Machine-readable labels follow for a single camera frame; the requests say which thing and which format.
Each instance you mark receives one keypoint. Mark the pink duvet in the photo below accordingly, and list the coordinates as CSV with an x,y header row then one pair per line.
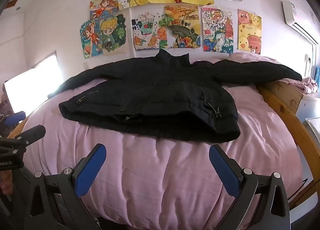
x,y
162,185

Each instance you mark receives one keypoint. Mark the white bedside cabinet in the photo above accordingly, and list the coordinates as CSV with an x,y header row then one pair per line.
x,y
308,106

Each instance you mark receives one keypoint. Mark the orange-haired girl blue drawing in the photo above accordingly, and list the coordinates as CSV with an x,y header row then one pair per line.
x,y
90,39

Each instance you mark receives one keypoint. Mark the swimming girl drawing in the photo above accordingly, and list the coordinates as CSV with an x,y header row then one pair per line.
x,y
103,7

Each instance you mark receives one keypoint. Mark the pink crumpled cloth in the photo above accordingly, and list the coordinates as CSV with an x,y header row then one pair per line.
x,y
302,84

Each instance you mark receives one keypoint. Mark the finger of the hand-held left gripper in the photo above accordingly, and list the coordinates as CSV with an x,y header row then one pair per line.
x,y
31,136
15,117

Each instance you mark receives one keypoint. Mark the black puffer jacket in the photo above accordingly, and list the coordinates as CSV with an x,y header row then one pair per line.
x,y
162,94

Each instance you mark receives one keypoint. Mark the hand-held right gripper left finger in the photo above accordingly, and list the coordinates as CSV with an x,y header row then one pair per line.
x,y
90,171

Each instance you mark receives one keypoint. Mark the white air conditioner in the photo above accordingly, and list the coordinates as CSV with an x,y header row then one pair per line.
x,y
292,14

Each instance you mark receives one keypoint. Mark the dragon and buildings drawing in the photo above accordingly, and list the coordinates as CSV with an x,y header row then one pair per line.
x,y
217,29

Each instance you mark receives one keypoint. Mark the landscape drawing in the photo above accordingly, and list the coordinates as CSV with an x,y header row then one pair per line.
x,y
182,27

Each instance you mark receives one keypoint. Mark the person's left hand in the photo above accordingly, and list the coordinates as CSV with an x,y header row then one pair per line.
x,y
5,183

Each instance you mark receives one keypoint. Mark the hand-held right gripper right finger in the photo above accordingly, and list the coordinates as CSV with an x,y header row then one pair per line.
x,y
225,172

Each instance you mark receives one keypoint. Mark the wooden bed frame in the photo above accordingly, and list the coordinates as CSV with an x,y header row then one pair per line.
x,y
287,97

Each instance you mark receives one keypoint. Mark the pink bears and chicks drawing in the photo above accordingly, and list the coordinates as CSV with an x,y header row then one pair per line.
x,y
250,32

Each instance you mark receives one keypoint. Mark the blonde character drawing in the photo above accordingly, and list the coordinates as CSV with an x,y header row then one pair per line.
x,y
113,34

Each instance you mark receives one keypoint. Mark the white wall pipe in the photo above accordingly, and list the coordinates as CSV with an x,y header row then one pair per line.
x,y
308,67

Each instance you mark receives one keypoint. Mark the oranges and cup drawing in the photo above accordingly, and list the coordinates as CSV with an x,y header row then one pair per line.
x,y
148,31

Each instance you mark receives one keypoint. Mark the bright window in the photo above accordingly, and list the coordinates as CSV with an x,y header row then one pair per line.
x,y
32,87

